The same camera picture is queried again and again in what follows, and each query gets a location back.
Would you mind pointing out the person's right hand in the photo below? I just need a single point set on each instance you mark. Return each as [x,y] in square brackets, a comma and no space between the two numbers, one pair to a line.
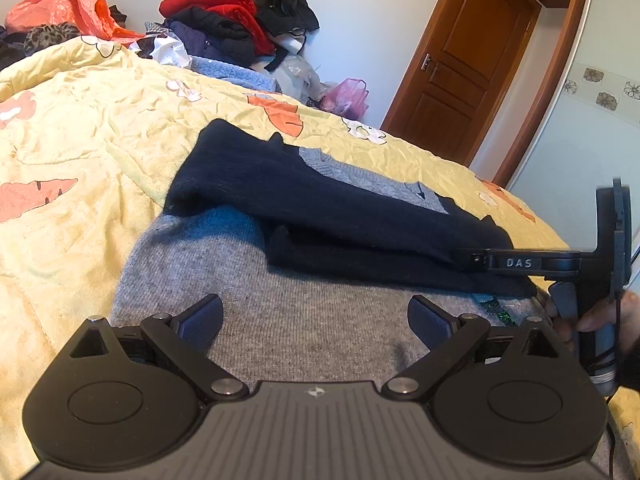
[600,317]

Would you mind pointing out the dark navy jacket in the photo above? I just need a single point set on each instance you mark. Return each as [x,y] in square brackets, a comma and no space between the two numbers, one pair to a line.
[215,37]

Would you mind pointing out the yellow printed blanket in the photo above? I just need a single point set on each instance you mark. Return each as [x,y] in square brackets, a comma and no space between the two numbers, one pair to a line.
[75,125]

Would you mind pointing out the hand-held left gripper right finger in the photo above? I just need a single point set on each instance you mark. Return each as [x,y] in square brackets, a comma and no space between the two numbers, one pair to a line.
[430,320]

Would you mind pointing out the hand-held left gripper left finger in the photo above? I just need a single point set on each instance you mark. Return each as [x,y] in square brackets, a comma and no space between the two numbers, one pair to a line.
[202,319]

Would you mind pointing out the leopard print cloth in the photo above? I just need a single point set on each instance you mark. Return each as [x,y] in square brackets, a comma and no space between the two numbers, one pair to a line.
[50,37]

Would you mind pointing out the clear plastic bag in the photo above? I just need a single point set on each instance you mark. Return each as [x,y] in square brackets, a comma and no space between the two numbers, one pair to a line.
[300,77]

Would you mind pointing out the grey and navy sweater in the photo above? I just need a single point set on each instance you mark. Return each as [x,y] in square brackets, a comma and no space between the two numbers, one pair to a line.
[310,260]

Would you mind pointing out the brown wooden door frame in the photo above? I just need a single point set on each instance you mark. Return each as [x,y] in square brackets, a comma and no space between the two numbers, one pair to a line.
[560,60]

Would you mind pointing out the light blue towel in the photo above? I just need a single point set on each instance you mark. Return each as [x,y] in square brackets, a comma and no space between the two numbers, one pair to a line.
[235,77]

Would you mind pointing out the pink plastic bag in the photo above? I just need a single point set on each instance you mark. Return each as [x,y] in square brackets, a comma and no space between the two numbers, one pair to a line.
[347,97]

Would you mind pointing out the red garment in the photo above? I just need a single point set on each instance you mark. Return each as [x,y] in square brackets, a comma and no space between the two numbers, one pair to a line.
[220,2]

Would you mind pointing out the brown wooden door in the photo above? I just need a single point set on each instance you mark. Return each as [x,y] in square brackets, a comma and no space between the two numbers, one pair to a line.
[465,60]

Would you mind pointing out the dark floral cloth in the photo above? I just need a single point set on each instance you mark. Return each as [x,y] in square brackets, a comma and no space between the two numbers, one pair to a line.
[12,47]

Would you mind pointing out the orange plastic bag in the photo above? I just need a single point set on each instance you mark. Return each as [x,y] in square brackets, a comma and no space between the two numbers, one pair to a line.
[65,10]

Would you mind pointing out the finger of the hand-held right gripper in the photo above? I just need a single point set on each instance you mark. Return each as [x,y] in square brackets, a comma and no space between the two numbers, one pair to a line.
[520,262]

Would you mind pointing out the white crumpled plastic bag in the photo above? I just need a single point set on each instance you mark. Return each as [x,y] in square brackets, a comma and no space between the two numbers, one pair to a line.
[170,52]

